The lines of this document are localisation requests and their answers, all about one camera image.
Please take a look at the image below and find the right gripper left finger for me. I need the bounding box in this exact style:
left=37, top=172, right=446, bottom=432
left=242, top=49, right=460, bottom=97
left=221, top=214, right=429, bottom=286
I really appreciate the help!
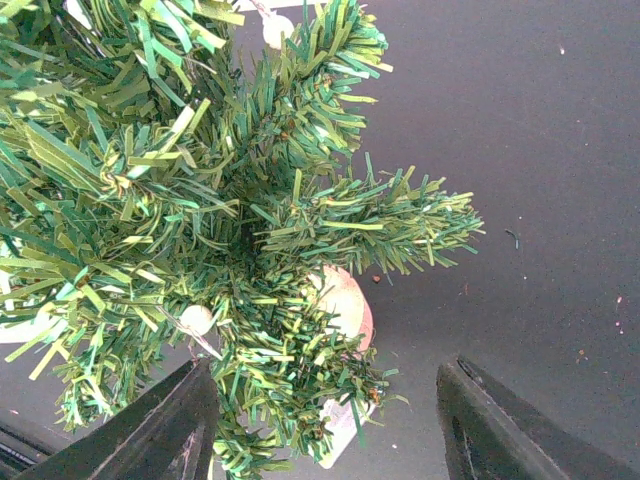
left=17, top=358, right=219, bottom=479

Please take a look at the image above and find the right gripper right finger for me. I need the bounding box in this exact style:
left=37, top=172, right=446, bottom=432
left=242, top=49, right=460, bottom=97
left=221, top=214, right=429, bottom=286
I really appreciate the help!
left=436, top=356, right=639, bottom=480

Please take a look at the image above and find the small green christmas tree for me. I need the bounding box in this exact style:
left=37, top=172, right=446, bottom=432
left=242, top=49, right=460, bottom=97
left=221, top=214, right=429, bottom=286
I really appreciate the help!
left=1, top=1, right=483, bottom=479

